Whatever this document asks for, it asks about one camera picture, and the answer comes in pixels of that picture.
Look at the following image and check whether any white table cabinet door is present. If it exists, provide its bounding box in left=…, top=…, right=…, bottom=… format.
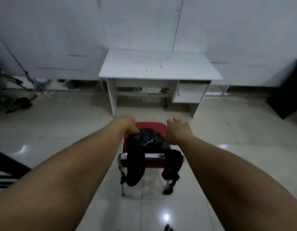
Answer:
left=172, top=80, right=210, bottom=104

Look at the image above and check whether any small black bag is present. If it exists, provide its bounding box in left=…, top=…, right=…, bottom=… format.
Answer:
left=5, top=97, right=33, bottom=115

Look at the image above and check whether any black striped step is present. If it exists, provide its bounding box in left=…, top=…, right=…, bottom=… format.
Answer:
left=0, top=143, right=32, bottom=189

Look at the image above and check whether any person's right hand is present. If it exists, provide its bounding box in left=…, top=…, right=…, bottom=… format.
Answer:
left=164, top=117, right=194, bottom=145

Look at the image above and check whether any black backpack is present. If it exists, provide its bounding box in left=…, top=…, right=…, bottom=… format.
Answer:
left=118, top=128, right=183, bottom=195

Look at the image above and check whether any red chair with chrome frame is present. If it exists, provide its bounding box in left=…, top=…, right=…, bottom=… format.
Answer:
left=117, top=122, right=185, bottom=196

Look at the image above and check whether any person's right forearm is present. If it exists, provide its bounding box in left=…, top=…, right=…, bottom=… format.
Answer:
left=180, top=136, right=297, bottom=231

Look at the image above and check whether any person's left forearm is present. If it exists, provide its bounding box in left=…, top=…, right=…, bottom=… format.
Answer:
left=0, top=119, right=130, bottom=231

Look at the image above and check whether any white table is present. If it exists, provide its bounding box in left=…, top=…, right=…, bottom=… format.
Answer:
left=98, top=48, right=224, bottom=118

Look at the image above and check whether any person's left hand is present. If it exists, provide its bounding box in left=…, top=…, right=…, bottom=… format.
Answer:
left=114, top=115, right=140, bottom=137

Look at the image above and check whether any grey metal stand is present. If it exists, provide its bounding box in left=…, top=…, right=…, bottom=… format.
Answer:
left=1, top=40, right=52, bottom=94

